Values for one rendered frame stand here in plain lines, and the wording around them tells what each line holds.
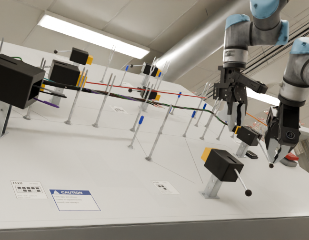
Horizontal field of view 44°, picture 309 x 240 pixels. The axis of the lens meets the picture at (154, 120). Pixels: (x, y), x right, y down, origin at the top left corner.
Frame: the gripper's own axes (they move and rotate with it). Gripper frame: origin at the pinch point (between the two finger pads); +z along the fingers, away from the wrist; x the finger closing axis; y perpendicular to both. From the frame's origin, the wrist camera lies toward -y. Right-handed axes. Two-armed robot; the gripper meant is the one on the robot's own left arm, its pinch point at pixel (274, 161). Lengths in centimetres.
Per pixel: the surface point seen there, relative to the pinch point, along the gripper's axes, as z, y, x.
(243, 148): 1.5, 6.3, 8.1
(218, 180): -11.9, -27.5, 18.9
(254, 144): -1.0, 6.0, 5.2
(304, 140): 50, 98, -45
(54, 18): 47, 247, 155
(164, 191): -11.3, -33.0, 29.8
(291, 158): 8.6, 15.7, -10.4
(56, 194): -19, -47, 47
